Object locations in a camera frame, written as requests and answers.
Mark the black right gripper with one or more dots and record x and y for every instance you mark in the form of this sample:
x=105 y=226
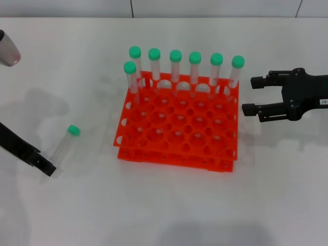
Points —
x=305 y=93

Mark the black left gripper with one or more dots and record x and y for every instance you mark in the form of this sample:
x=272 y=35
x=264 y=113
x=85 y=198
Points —
x=15 y=146

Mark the green-capped clear test tube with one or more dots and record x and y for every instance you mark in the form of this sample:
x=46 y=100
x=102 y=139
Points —
x=135 y=52
x=238 y=61
x=216 y=59
x=154 y=53
x=175 y=56
x=65 y=146
x=130 y=67
x=195 y=57

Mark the orange test tube rack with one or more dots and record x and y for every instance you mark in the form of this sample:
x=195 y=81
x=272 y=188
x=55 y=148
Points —
x=143 y=155

